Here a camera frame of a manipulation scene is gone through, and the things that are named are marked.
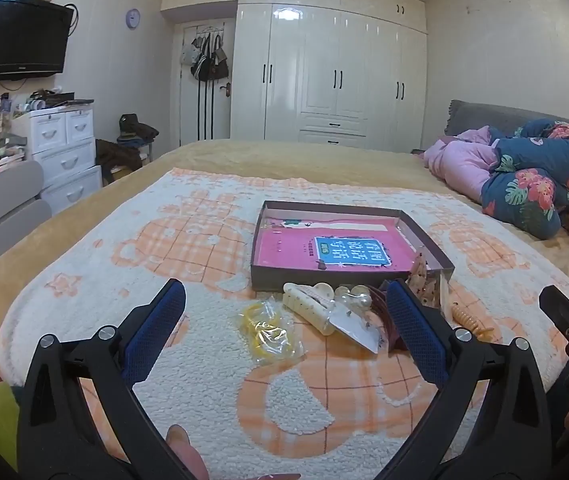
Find pink book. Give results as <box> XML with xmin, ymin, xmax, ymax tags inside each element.
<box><xmin>256</xmin><ymin>220</ymin><xmax>418</xmax><ymax>273</ymax></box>

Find floral blue quilt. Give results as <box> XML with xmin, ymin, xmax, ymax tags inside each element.
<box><xmin>481</xmin><ymin>119</ymin><xmax>569</xmax><ymax>240</ymax></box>

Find shallow cardboard box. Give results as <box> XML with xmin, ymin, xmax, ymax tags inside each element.
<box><xmin>250</xmin><ymin>201</ymin><xmax>454</xmax><ymax>293</ymax></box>

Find orange and white blanket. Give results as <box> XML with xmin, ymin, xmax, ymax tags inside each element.
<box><xmin>0</xmin><ymin>167</ymin><xmax>569</xmax><ymax>480</ymax></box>

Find black wall television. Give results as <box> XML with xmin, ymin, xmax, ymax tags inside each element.
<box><xmin>0</xmin><ymin>0</ymin><xmax>75</xmax><ymax>82</ymax></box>

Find white plastic drawer cabinet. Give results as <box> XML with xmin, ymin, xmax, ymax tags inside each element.
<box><xmin>28</xmin><ymin>105</ymin><xmax>103</xmax><ymax>214</ymax></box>

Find dark clothes pile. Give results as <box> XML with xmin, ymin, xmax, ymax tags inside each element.
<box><xmin>117</xmin><ymin>113</ymin><xmax>160</xmax><ymax>144</ymax></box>

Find earrings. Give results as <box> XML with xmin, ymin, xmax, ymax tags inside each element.
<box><xmin>329</xmin><ymin>305</ymin><xmax>390</xmax><ymax>354</ymax></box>

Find pink quilt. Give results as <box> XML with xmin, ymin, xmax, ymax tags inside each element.
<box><xmin>423</xmin><ymin>127</ymin><xmax>504</xmax><ymax>204</ymax></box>

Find white wardrobe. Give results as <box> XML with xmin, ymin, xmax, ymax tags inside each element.
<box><xmin>161</xmin><ymin>0</ymin><xmax>429</xmax><ymax>153</ymax></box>

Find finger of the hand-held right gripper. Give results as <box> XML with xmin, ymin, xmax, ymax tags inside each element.
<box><xmin>539</xmin><ymin>285</ymin><xmax>569</xmax><ymax>347</ymax></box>

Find cluttered side shelf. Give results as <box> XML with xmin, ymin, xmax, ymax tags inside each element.
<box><xmin>0</xmin><ymin>92</ymin><xmax>31</xmax><ymax>172</ymax></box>

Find black device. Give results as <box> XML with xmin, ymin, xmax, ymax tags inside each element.
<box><xmin>29</xmin><ymin>89</ymin><xmax>95</xmax><ymax>109</ymax></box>

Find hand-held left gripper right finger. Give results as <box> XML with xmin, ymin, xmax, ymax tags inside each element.
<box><xmin>379</xmin><ymin>278</ymin><xmax>551</xmax><ymax>480</ymax></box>

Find brown hair clip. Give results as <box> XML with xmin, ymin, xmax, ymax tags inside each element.
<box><xmin>369</xmin><ymin>280</ymin><xmax>408</xmax><ymax>352</ymax></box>

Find white door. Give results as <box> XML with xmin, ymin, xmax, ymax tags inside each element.
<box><xmin>177</xmin><ymin>19</ymin><xmax>238</xmax><ymax>148</ymax></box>

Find person's left hand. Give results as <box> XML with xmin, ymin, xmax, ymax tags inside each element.
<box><xmin>166</xmin><ymin>424</ymin><xmax>210</xmax><ymax>480</ymax></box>

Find brown clothes heap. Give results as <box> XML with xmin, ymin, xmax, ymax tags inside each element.
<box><xmin>95</xmin><ymin>139</ymin><xmax>143</xmax><ymax>182</ymax></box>

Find yellow bed sheet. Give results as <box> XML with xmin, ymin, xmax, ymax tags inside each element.
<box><xmin>0</xmin><ymin>139</ymin><xmax>569</xmax><ymax>386</ymax></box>

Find pearl hair bobbles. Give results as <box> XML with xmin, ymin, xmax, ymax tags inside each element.
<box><xmin>335</xmin><ymin>284</ymin><xmax>374</xmax><ymax>314</ymax></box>

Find yellow rings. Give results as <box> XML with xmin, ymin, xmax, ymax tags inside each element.
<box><xmin>237</xmin><ymin>297</ymin><xmax>305</xmax><ymax>366</ymax></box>

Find leopard print clips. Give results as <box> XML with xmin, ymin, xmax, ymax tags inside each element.
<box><xmin>407</xmin><ymin>252</ymin><xmax>451</xmax><ymax>319</ymax></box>

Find hanging bags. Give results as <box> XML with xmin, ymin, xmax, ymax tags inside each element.
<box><xmin>180</xmin><ymin>35</ymin><xmax>230</xmax><ymax>82</ymax></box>

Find amber spiral hair tie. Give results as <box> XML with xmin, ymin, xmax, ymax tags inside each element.
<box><xmin>447</xmin><ymin>302</ymin><xmax>495</xmax><ymax>344</ymax></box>

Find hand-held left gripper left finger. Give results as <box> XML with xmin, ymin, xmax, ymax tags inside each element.
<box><xmin>17</xmin><ymin>278</ymin><xmax>188</xmax><ymax>480</ymax></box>

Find grey padded headboard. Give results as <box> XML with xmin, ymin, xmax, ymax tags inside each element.
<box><xmin>445</xmin><ymin>100</ymin><xmax>569</xmax><ymax>203</ymax></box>

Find cream hair claw clip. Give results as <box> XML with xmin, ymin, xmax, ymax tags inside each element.
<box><xmin>283</xmin><ymin>281</ymin><xmax>339</xmax><ymax>336</ymax></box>

